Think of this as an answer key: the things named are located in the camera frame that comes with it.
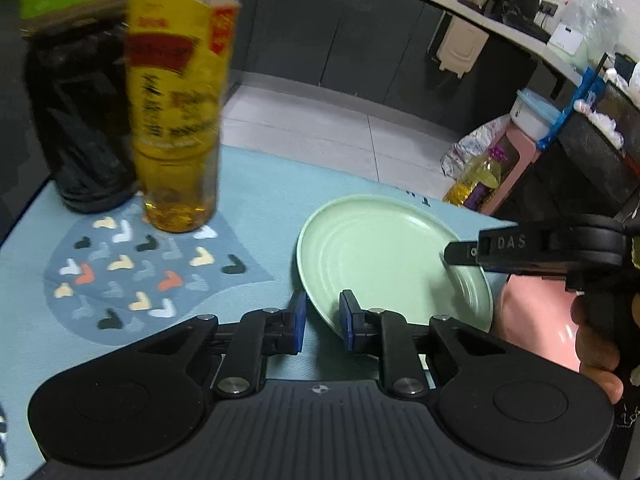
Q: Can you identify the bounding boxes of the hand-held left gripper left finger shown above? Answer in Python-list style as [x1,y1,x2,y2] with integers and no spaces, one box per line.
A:
[127,290,308,398]

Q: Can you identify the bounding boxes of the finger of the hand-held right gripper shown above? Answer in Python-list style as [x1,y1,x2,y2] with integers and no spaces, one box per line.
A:
[442,240,483,267]

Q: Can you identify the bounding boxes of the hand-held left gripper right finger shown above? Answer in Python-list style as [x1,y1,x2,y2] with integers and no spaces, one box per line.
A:
[339,290,523,397]

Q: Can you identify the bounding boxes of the green plate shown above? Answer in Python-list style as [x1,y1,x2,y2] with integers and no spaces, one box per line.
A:
[296,194,495,361]

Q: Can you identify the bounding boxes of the person's right hand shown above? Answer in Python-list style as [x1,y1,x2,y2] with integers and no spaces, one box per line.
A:
[570,292,626,405]

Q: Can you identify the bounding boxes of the large cooking oil bottle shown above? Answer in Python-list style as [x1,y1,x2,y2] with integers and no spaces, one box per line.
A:
[444,145,506,211]

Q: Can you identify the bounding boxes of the black mesh rack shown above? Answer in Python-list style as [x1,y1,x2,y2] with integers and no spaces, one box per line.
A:
[520,80,640,241]

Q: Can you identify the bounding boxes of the pink stool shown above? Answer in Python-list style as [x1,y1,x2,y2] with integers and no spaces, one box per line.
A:
[482,120,543,216]

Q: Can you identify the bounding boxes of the patterned plastic bag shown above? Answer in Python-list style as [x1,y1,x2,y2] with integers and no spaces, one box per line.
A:
[440,117,508,176]

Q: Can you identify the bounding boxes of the white container with blue lid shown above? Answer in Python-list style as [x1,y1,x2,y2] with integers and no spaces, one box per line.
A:
[509,88,561,141]

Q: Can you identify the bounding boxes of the small white plastic bag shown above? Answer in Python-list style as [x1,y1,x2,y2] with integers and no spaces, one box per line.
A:
[575,100,626,148]

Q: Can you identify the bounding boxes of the large white plastic bag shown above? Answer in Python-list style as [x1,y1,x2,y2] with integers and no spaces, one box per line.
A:
[602,60,640,92]

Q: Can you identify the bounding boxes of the beige hanging bin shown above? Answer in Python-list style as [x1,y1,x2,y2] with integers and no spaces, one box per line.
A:
[436,22,490,79]

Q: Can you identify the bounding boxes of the yellow cooking wine bottle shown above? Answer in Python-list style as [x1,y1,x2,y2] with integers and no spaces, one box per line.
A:
[122,0,246,233]

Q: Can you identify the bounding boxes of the white appliance with plastic cover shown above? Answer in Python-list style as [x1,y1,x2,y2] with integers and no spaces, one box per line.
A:
[547,0,621,68]

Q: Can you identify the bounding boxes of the black air fryer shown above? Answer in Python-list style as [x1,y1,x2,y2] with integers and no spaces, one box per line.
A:
[492,0,551,43]

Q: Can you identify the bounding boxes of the dark kitchen cabinets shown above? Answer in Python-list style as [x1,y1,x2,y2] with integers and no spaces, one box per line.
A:
[235,0,561,126]

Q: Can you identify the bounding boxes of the dark sauce bottle green label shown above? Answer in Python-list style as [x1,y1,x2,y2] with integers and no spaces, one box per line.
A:
[17,0,143,215]

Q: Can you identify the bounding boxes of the blue strap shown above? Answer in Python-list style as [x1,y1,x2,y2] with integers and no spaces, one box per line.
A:
[539,66,607,150]

